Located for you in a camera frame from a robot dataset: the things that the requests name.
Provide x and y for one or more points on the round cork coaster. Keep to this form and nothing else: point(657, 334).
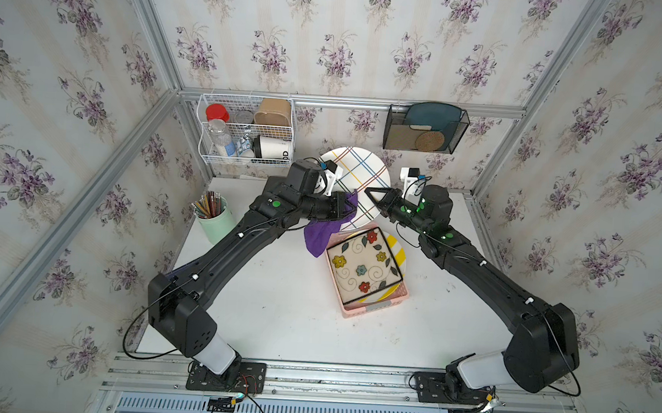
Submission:
point(430, 141)

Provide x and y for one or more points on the white wire wall basket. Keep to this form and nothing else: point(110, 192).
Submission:
point(243, 129)

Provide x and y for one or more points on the small circuit board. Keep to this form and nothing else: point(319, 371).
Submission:
point(221, 405)

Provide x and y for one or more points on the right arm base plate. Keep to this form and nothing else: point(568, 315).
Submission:
point(441, 388)

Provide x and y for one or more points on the green pencil cup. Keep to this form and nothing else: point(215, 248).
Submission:
point(213, 215)

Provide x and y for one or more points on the black mesh wall holder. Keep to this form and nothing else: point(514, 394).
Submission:
point(398, 136)

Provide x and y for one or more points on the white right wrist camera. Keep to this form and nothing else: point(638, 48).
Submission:
point(413, 183)

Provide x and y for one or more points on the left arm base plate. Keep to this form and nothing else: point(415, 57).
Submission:
point(247, 377)

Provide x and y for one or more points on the red lidded jar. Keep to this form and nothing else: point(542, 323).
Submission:
point(217, 112)

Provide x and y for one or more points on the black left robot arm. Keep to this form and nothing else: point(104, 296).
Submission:
point(179, 301)

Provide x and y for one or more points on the yellow striped round plate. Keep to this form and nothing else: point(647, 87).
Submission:
point(394, 266)

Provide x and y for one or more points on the purple cloth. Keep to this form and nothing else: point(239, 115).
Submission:
point(317, 235)

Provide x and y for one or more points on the white black tumbler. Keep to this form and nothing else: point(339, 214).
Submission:
point(268, 148)

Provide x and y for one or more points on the round plaid plate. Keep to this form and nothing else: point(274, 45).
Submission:
point(357, 170)

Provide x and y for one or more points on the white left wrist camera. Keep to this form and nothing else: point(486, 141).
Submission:
point(330, 173)

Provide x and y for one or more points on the square floral plate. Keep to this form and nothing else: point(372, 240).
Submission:
point(366, 263)

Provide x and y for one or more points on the clear plastic bottle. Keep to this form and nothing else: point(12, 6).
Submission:
point(221, 138)

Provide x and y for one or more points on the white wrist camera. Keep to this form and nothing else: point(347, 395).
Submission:
point(413, 183)
point(330, 173)

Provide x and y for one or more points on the teal plate in holder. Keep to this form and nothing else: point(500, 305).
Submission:
point(441, 117)

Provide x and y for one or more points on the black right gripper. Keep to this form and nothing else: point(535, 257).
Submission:
point(387, 202)

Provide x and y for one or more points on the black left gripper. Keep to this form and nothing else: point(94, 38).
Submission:
point(341, 202)

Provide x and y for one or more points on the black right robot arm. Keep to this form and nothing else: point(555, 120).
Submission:
point(544, 346)

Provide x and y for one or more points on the pink plastic basket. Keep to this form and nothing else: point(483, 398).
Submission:
point(370, 301)

